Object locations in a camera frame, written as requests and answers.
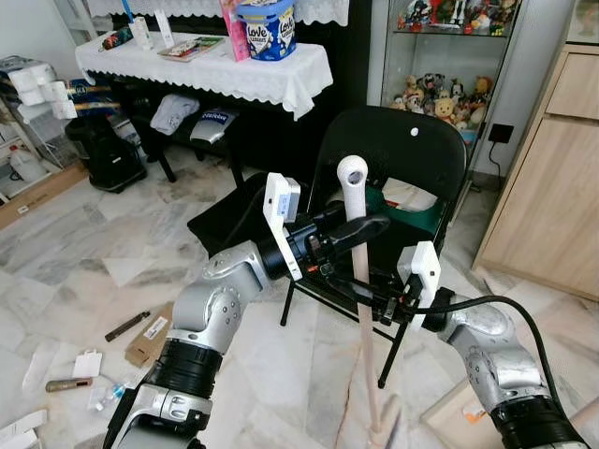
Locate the long cardboard box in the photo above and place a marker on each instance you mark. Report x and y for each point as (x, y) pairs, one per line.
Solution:
(42, 196)

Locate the colourful magazine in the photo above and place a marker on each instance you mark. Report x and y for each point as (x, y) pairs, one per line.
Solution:
(192, 49)

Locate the blue packaged goods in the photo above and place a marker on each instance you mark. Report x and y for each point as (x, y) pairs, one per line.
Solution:
(101, 98)

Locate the clear plastic wrapper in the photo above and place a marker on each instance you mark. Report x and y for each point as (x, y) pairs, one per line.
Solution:
(39, 365)

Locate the blue Love tub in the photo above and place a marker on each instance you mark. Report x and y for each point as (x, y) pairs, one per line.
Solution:
(271, 33)

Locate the black wall socket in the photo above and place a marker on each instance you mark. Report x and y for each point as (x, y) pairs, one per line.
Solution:
(501, 133)

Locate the small white carton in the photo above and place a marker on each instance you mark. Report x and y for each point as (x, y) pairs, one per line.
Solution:
(141, 33)
(166, 28)

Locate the toilet paper roll pack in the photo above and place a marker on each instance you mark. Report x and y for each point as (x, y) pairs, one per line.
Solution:
(37, 89)

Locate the green storage box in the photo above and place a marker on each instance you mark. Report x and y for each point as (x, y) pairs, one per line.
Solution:
(402, 210)

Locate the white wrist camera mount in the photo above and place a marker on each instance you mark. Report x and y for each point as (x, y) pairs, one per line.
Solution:
(423, 271)
(281, 210)

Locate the dark brown stick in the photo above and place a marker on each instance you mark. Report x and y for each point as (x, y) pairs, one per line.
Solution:
(126, 325)

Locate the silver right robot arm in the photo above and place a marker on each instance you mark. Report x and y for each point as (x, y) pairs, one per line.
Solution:
(491, 355)

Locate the grey labelled foot massager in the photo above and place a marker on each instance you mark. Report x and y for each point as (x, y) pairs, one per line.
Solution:
(213, 126)

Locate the white lace tablecloth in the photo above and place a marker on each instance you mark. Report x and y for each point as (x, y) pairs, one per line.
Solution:
(234, 79)

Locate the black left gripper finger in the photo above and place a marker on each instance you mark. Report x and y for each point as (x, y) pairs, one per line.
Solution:
(329, 213)
(360, 229)

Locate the yellow bear plush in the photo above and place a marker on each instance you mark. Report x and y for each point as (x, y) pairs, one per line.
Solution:
(446, 108)

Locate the small clear plastic packet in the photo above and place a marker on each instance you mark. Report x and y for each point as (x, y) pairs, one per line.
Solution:
(97, 400)

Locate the glass display cabinet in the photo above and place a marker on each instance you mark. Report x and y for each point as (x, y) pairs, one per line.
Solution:
(449, 65)

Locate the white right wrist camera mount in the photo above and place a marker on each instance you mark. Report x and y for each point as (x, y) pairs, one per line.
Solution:
(423, 271)

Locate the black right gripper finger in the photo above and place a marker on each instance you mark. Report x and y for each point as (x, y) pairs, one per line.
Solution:
(374, 297)

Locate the light wood cabinet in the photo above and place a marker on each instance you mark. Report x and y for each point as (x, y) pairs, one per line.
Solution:
(552, 187)

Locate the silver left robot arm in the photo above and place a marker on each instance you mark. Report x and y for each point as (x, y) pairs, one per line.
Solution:
(211, 318)

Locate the black folding chair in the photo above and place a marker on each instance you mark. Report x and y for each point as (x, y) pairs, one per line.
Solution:
(402, 145)

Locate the brown paper tube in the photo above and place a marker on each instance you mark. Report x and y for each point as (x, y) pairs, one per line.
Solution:
(67, 384)

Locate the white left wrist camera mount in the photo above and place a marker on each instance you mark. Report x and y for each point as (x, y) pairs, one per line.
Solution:
(281, 210)

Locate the flat cardboard box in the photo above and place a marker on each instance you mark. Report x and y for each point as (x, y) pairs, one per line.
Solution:
(148, 335)

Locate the black wooden bench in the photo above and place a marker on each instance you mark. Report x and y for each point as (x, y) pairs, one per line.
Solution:
(253, 131)

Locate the white plastic jug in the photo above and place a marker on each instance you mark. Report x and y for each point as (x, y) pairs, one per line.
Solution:
(26, 164)

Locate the black canister vacuum cleaner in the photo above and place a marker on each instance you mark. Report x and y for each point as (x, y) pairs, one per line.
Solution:
(105, 154)

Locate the black upright piano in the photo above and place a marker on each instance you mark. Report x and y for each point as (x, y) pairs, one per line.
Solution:
(356, 112)

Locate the pink snack packet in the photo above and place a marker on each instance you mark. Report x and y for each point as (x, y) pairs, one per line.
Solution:
(229, 28)

